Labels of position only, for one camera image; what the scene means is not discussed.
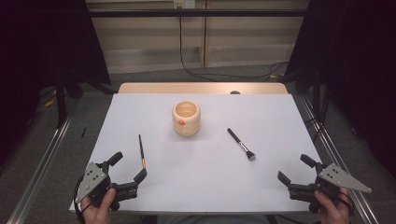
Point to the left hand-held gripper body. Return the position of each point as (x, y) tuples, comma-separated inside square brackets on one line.
[(93, 182)]

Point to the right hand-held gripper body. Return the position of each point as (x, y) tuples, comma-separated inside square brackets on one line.
[(337, 179)]

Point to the black makeup brush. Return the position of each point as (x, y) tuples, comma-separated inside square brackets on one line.
[(239, 143)]

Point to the cream ringed holder orange beak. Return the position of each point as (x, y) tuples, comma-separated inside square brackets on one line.
[(186, 124)]

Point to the person's left hand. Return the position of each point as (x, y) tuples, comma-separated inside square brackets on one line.
[(96, 213)]

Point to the person's right hand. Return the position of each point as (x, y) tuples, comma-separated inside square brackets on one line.
[(334, 211)]

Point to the small black stick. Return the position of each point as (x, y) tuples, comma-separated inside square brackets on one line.
[(83, 132)]

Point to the white table mat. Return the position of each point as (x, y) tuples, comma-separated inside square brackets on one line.
[(218, 186)]

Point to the black metal stand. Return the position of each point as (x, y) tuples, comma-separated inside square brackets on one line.
[(61, 102)]

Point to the yellow floor tape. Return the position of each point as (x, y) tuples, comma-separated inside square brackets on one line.
[(49, 102)]

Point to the dark round table grommet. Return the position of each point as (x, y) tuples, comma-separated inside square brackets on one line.
[(235, 92)]

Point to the black curtain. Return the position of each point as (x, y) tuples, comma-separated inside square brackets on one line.
[(358, 62), (37, 46)]

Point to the black horizontal bar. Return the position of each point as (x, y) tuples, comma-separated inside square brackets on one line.
[(140, 13)]

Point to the aluminium floor rail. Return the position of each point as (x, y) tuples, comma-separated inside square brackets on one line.
[(339, 158), (40, 174)]

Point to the white wall socket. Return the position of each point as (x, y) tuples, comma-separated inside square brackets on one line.
[(183, 3)]

